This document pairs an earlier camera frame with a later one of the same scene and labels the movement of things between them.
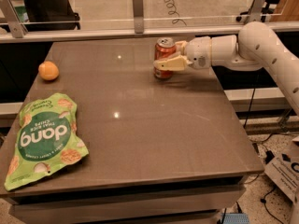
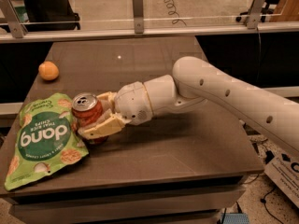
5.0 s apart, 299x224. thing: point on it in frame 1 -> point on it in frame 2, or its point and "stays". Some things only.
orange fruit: (49, 70) stays
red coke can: (163, 48) -> (85, 106)
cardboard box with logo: (284, 171) stays
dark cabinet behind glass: (48, 8) stays
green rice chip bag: (48, 139) stays
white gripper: (199, 51) -> (132, 102)
